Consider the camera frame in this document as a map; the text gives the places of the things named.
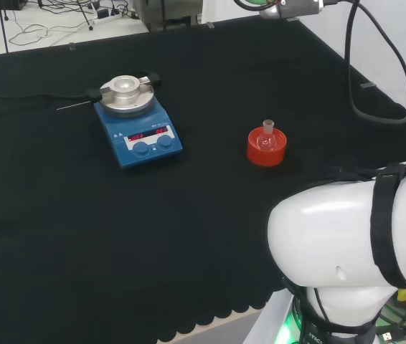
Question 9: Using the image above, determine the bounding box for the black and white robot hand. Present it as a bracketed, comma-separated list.
[258, 0, 325, 19]

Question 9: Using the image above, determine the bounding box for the clear round-bottom flask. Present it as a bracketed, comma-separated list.
[256, 119, 276, 151]

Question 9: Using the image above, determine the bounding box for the red round flask stand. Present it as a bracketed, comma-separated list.
[246, 125, 288, 168]

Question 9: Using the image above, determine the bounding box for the grey equipment box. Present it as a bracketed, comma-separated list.
[133, 0, 204, 33]

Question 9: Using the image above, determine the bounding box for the white power strip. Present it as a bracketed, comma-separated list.
[93, 9, 143, 25]

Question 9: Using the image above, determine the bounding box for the heater with blue base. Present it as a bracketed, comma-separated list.
[87, 71, 184, 171]

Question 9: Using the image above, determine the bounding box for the black tripod leg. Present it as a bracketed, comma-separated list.
[75, 0, 95, 32]

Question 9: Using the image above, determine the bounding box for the thin metal probe rod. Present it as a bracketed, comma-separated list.
[56, 102, 93, 111]

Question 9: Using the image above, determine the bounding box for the black device case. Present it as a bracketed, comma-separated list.
[0, 0, 28, 11]

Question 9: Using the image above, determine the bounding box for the black bench cloth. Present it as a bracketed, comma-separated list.
[0, 14, 406, 343]

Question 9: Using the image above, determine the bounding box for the thick black hand cable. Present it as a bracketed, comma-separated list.
[344, 0, 406, 125]

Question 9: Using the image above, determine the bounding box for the thin black floor cable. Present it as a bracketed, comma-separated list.
[9, 19, 93, 47]

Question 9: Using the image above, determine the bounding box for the black heater cable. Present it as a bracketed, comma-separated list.
[0, 92, 91, 103]

